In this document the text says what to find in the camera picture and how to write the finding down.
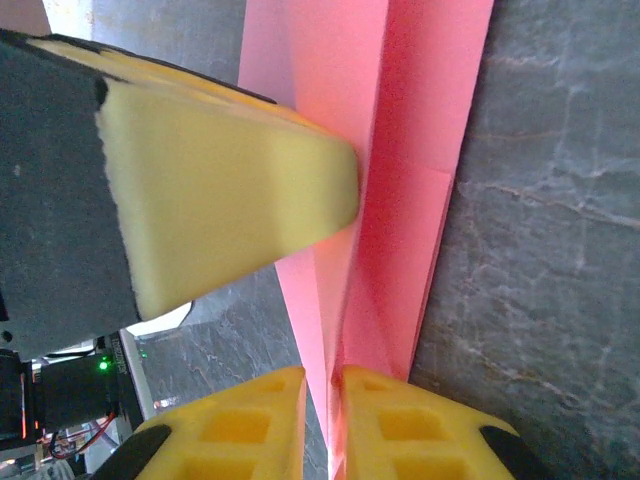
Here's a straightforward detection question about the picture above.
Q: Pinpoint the narrow aluminium rail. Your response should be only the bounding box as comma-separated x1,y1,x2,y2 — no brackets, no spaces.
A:
117,329,159,426

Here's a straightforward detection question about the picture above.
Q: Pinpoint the right gripper foam right finger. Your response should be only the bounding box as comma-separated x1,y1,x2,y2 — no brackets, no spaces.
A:
339,364,551,480

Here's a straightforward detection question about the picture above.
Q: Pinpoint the right gripper foam left finger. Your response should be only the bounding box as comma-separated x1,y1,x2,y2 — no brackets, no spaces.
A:
92,365,307,480

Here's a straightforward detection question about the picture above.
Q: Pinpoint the pink paper sheet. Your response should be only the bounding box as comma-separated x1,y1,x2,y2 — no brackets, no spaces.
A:
237,0,496,480

